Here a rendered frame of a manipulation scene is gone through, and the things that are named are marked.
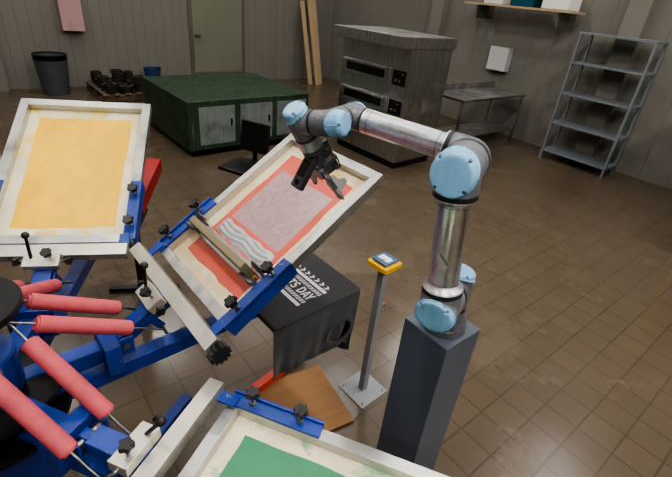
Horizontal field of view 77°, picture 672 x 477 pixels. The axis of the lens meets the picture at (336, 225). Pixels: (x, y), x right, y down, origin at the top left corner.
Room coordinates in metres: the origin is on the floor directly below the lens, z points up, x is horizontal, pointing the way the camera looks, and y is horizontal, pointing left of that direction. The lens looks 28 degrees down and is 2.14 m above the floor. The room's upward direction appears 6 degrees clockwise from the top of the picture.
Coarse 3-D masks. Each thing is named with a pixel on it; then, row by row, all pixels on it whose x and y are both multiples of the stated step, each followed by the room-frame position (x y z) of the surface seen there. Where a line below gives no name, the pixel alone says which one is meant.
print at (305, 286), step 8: (304, 272) 1.68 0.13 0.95; (296, 280) 1.61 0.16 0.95; (304, 280) 1.62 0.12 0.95; (312, 280) 1.63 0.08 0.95; (320, 280) 1.63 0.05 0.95; (288, 288) 1.55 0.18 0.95; (296, 288) 1.55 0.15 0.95; (304, 288) 1.56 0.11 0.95; (312, 288) 1.56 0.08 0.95; (320, 288) 1.57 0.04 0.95; (328, 288) 1.58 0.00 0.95; (288, 296) 1.49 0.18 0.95; (296, 296) 1.50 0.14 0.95; (304, 296) 1.50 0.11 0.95; (312, 296) 1.51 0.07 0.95; (296, 304) 1.44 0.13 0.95
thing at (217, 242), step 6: (192, 216) 1.49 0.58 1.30; (192, 222) 1.46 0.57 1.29; (198, 222) 1.45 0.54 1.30; (198, 228) 1.42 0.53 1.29; (204, 228) 1.41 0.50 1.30; (204, 234) 1.38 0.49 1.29; (210, 234) 1.37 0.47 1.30; (210, 240) 1.34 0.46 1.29; (216, 240) 1.33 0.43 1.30; (216, 246) 1.31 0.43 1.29; (222, 246) 1.30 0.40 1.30; (222, 252) 1.28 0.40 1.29; (228, 252) 1.26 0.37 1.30; (234, 252) 1.26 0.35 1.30; (228, 258) 1.25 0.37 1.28; (234, 258) 1.23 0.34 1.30; (240, 258) 1.22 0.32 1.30; (234, 264) 1.26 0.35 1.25; (240, 264) 1.20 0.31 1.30; (246, 264) 1.20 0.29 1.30; (246, 270) 1.20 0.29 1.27; (252, 270) 1.22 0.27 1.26; (252, 276) 1.22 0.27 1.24
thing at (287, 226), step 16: (304, 192) 1.58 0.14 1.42; (320, 192) 1.56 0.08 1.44; (288, 208) 1.52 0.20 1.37; (304, 208) 1.50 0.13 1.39; (320, 208) 1.48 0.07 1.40; (272, 224) 1.47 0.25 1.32; (288, 224) 1.44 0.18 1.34; (304, 224) 1.42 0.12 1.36; (256, 240) 1.41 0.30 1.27; (272, 240) 1.39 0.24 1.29; (288, 240) 1.37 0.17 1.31; (224, 272) 1.30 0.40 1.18; (240, 288) 1.22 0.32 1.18
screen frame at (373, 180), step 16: (288, 144) 1.87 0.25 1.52; (272, 160) 1.81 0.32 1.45; (352, 160) 1.63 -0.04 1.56; (256, 176) 1.75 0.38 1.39; (368, 176) 1.52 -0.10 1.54; (224, 192) 1.67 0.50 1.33; (368, 192) 1.46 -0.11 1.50; (352, 208) 1.41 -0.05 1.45; (336, 224) 1.36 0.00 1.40; (176, 240) 1.49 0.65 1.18; (320, 240) 1.31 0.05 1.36; (176, 256) 1.40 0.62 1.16; (288, 256) 1.26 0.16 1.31; (304, 256) 1.26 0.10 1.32; (192, 288) 1.23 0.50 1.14; (208, 304) 1.15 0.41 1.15
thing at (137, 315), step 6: (144, 306) 1.15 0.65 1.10; (168, 306) 1.18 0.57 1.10; (132, 312) 1.14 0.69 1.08; (138, 312) 1.14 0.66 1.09; (144, 312) 1.13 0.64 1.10; (150, 312) 1.13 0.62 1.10; (126, 318) 1.13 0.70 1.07; (132, 318) 1.12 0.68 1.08; (138, 318) 1.11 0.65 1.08; (144, 318) 1.12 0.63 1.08; (138, 324) 1.10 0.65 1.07; (144, 324) 1.12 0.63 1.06; (138, 330) 1.10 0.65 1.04
